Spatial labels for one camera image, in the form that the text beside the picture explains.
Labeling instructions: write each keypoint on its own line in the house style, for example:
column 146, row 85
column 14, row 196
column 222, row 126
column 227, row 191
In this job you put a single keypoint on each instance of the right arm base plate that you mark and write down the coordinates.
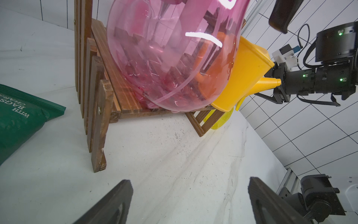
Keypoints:
column 318, row 199

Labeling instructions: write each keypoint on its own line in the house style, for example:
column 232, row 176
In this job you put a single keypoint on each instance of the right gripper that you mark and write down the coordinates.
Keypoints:
column 301, row 82

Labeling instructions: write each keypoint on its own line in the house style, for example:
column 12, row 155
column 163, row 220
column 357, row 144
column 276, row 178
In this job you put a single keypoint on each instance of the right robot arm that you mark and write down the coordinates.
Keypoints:
column 331, row 68

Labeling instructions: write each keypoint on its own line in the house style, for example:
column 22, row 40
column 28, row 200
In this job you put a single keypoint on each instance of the wooden slatted shelf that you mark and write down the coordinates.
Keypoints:
column 104, row 95

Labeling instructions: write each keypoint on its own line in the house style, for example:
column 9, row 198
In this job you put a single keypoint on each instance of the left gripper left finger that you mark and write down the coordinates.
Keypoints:
column 113, row 208

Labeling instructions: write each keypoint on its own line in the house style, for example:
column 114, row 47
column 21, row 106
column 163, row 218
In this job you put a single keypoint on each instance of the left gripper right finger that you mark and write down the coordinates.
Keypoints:
column 269, row 208

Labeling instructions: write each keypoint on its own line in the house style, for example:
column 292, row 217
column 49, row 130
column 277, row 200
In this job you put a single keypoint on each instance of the yellow watering can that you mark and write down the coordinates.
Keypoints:
column 252, row 62

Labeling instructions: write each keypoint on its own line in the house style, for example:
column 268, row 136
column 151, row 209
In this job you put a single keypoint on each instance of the green chips bag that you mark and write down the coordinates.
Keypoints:
column 22, row 115

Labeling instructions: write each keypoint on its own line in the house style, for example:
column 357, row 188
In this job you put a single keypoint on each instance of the pink pressure sprayer bottle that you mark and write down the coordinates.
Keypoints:
column 177, row 55

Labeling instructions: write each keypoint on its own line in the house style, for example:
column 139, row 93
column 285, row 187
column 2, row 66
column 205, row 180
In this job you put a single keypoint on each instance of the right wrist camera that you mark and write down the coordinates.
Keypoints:
column 286, row 54

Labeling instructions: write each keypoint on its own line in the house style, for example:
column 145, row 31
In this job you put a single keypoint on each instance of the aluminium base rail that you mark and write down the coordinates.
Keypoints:
column 290, row 184

